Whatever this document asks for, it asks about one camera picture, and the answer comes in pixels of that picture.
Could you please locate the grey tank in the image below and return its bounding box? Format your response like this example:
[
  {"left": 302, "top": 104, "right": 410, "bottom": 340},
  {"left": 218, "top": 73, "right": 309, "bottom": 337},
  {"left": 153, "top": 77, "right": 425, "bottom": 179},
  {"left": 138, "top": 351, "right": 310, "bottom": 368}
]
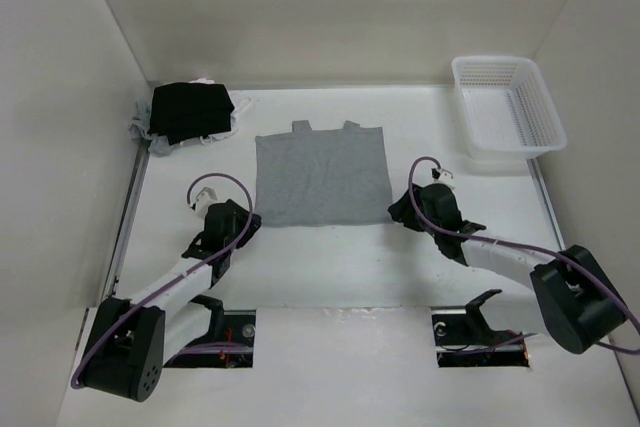
[
  {"left": 255, "top": 120, "right": 392, "bottom": 227},
  {"left": 129, "top": 101, "right": 174, "bottom": 157}
]

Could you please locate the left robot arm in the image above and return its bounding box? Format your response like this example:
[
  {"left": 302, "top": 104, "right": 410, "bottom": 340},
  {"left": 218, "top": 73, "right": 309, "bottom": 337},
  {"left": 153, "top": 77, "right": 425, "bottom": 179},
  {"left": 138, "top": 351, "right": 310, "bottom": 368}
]
[{"left": 70, "top": 200, "right": 262, "bottom": 402}]

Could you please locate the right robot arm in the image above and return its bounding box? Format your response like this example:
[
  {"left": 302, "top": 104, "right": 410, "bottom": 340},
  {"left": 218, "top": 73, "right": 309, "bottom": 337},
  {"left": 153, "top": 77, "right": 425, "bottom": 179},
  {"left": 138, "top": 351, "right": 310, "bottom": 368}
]
[{"left": 388, "top": 183, "right": 639, "bottom": 354}]

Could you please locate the folded white tank top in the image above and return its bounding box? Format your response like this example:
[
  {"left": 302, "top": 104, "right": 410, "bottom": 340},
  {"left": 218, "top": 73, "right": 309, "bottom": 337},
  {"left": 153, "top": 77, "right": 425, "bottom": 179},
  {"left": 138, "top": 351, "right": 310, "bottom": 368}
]
[{"left": 183, "top": 78, "right": 253, "bottom": 144}]

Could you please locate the folded black tank top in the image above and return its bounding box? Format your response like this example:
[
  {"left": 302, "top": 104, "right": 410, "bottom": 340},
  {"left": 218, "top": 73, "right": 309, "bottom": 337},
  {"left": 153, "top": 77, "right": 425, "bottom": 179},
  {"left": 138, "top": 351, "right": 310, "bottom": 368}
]
[{"left": 148, "top": 82, "right": 235, "bottom": 145}]

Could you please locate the folded grey tank top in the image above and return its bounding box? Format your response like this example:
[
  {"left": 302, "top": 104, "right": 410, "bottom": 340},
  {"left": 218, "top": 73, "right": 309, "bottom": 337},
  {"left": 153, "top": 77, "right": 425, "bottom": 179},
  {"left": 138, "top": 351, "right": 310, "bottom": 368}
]
[{"left": 129, "top": 101, "right": 174, "bottom": 157}]

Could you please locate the white plastic basket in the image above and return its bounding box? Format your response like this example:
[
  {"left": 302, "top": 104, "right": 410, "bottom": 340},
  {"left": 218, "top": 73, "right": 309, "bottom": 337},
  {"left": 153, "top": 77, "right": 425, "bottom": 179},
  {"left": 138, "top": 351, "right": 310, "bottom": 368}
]
[{"left": 451, "top": 55, "right": 567, "bottom": 162}]

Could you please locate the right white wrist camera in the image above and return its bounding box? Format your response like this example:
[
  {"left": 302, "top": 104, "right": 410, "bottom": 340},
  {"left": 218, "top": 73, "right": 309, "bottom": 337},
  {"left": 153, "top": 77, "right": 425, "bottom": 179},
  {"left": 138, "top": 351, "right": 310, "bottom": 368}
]
[{"left": 431, "top": 167, "right": 455, "bottom": 190}]

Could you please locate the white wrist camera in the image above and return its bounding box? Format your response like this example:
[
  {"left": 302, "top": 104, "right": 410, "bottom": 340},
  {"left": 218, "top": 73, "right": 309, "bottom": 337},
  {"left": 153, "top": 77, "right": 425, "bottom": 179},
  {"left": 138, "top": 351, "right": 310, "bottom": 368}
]
[
  {"left": 190, "top": 187, "right": 218, "bottom": 219},
  {"left": 431, "top": 167, "right": 455, "bottom": 190}
]

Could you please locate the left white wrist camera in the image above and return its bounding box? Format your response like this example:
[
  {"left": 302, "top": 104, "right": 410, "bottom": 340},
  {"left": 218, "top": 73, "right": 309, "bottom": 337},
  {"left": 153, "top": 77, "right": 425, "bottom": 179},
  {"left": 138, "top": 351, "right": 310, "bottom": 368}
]
[{"left": 190, "top": 187, "right": 218, "bottom": 219}]

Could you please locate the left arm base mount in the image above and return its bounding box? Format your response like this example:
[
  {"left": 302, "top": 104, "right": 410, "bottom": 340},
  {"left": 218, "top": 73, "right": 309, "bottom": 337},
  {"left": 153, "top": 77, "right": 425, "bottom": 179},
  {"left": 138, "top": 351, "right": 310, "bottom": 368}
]
[{"left": 164, "top": 295, "right": 257, "bottom": 369}]

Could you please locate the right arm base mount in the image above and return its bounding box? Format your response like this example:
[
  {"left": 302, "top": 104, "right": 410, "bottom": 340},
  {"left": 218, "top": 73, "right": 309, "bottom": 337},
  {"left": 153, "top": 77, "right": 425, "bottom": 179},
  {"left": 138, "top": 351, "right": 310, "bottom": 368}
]
[{"left": 431, "top": 289, "right": 529, "bottom": 368}]

